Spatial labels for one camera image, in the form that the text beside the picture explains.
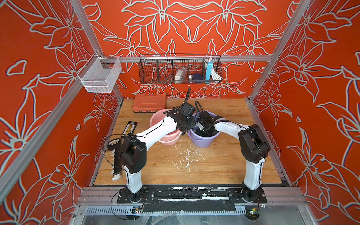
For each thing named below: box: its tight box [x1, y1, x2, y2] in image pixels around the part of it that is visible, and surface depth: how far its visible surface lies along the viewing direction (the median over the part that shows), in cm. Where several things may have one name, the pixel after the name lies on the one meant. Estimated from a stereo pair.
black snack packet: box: [120, 120, 138, 139], surface depth 102 cm
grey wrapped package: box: [174, 67, 188, 84], surface depth 94 cm
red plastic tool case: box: [132, 92, 167, 113], surface depth 116 cm
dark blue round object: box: [192, 73, 204, 84], surface depth 96 cm
